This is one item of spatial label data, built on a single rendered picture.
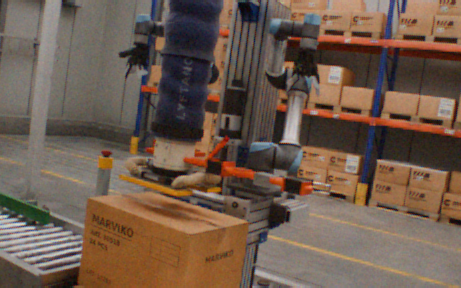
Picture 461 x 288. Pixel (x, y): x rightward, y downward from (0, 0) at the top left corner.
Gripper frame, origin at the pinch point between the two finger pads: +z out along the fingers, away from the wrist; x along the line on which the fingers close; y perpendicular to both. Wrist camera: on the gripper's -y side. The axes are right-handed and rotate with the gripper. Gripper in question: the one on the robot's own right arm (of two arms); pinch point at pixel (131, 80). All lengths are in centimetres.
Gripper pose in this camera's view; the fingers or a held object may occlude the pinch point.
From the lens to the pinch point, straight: 264.0
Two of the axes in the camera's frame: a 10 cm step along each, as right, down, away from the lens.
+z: -1.4, 9.9, 0.8
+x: -6.9, -1.6, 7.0
